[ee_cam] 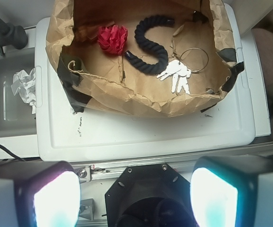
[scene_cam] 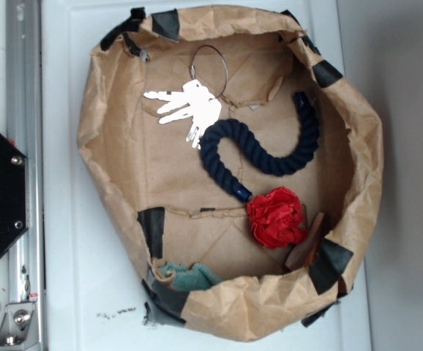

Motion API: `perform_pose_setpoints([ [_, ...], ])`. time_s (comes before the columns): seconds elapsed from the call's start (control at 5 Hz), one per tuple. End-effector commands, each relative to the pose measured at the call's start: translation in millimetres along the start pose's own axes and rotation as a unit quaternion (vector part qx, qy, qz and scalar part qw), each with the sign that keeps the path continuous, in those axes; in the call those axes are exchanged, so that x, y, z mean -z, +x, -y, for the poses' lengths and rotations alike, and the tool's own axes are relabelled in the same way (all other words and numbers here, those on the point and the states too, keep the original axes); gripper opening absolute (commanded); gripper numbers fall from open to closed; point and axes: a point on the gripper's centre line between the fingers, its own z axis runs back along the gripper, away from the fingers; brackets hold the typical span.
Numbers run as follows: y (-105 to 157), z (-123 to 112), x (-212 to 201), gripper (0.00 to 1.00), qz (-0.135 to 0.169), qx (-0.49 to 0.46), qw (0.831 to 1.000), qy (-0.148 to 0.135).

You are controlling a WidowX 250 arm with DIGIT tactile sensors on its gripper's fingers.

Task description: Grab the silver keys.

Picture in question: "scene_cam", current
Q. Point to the silver keys bunch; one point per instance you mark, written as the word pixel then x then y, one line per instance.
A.
pixel 195 101

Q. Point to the brown paper bag bin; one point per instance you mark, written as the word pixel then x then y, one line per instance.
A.
pixel 289 118

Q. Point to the red crumpled paper ball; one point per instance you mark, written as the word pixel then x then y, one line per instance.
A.
pixel 276 219

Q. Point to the teal cloth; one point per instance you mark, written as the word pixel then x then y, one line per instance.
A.
pixel 197 277

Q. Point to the aluminium frame rail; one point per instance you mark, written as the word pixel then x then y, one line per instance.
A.
pixel 24 127

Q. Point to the metal corner bracket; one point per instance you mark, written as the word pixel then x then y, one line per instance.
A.
pixel 19 330

